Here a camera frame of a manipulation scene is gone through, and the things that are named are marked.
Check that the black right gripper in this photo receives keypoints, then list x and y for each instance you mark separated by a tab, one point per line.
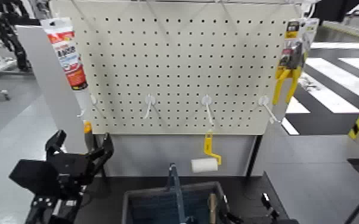
287	221

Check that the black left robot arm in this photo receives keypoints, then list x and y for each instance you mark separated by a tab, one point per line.
54	209

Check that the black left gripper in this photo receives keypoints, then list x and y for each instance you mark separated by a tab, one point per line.
70	169

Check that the orange capped grey tool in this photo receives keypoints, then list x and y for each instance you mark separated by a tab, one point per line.
87	127

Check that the white pegboard hook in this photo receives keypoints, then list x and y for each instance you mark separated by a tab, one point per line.
93	99
264	100
149	100
206	100

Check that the grey upright side panel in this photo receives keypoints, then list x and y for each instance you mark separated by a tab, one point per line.
48	78

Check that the grey plastic crate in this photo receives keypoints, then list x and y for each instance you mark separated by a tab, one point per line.
142	206

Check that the black shelf post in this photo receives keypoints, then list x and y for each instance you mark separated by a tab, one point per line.
254	153

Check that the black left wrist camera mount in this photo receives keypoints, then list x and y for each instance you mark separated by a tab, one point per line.
30	176

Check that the grey shelf back panel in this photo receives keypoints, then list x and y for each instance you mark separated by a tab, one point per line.
154	153

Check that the black background robot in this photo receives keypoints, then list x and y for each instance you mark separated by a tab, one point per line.
10	34

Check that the cream perforated pegboard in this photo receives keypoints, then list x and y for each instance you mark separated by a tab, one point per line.
182	62

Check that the white red sealant tube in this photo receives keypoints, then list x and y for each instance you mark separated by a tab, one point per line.
66	56

